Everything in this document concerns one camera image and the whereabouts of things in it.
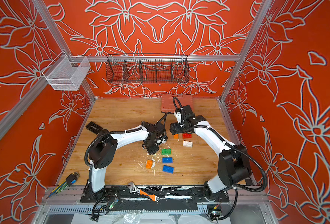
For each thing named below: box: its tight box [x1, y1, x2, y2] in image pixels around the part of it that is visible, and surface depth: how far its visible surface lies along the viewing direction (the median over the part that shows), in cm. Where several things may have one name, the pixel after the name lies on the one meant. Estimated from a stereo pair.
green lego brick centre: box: [160, 148, 172, 155], surface depth 89 cm
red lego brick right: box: [182, 133, 193, 139], surface depth 96 cm
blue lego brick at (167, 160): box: [162, 156, 173, 164], surface depth 85 cm
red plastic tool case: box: [160, 93, 193, 113], surface depth 115 cm
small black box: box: [85, 121, 103, 135], surface depth 102 cm
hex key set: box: [46, 171, 81, 199], surface depth 78 cm
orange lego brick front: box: [145, 159, 154, 169], surface depth 85 cm
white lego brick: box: [182, 140, 193, 148], surface depth 92 cm
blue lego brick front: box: [162, 165, 175, 175], surface depth 82 cm
